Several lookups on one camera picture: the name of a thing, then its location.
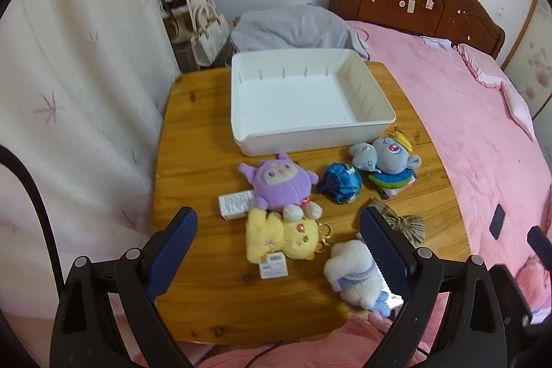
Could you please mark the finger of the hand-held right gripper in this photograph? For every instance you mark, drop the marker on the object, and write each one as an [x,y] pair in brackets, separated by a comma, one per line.
[511,290]
[540,241]

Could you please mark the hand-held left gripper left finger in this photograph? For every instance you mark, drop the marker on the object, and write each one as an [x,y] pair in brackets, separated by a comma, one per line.
[172,251]

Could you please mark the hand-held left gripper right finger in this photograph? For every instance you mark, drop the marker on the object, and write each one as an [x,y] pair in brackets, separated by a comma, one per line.
[381,247]

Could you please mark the plaid fabric bow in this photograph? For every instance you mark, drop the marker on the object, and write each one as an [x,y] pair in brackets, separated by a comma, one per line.
[407,225]

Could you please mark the white and blue plush toy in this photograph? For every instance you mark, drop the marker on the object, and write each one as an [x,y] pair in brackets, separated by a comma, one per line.
[349,269]

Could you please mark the blue shiny ball toy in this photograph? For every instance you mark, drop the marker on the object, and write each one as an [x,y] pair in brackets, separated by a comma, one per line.
[340,182]

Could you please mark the grey pony plush toy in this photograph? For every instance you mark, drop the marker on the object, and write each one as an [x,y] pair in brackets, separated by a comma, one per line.
[388,156]

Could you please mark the yellow plush toy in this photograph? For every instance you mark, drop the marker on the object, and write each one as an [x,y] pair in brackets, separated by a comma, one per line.
[276,234]

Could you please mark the purple plush toy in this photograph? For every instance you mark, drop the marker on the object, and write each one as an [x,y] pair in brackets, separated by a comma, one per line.
[280,182]

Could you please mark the white plastic tray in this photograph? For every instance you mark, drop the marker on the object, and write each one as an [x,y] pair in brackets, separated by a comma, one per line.
[293,100]

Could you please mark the black phone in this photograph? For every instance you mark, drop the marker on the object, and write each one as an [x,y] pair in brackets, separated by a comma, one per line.
[498,221]

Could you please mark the pink pillow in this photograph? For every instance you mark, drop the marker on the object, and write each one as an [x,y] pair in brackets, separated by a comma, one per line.
[513,100]

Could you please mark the floral wardrobe door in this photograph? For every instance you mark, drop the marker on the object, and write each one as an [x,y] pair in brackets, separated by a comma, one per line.
[534,62]

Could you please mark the white patterned curtain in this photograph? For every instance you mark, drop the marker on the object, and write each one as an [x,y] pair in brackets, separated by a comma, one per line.
[86,92]

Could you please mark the white paper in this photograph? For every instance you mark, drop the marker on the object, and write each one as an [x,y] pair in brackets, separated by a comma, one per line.
[435,44]

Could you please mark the grey cloth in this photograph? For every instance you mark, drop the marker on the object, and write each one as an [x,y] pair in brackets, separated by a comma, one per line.
[297,27]

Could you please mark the fluffy brown and white bag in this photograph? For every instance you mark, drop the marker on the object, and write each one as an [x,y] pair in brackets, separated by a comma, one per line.
[172,6]

